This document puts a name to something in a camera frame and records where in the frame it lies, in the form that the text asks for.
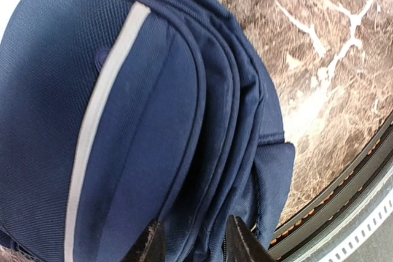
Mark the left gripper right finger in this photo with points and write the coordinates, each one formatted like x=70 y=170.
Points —
x=241 y=244

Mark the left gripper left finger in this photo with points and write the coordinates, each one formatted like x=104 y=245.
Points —
x=150 y=245

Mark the navy blue student backpack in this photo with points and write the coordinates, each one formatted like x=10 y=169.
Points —
x=115 y=113

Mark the white slotted cable duct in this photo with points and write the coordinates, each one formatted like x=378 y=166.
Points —
x=362 y=232

